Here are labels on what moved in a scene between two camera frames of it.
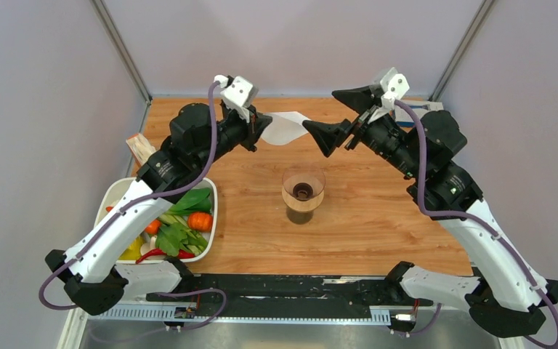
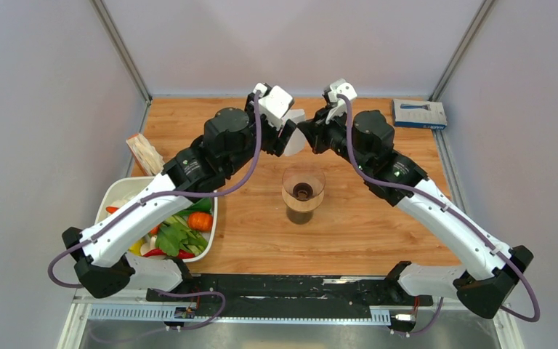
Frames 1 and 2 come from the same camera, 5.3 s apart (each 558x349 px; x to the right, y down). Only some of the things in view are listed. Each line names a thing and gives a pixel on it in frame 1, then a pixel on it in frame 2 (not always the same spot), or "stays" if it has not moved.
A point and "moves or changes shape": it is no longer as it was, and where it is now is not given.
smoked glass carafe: [300, 217] stays
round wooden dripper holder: [301, 206] stays
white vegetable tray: [112, 190] stays
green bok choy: [197, 201] stays
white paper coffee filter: [285, 126] moves or changes shape
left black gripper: [253, 128] -> [277, 145]
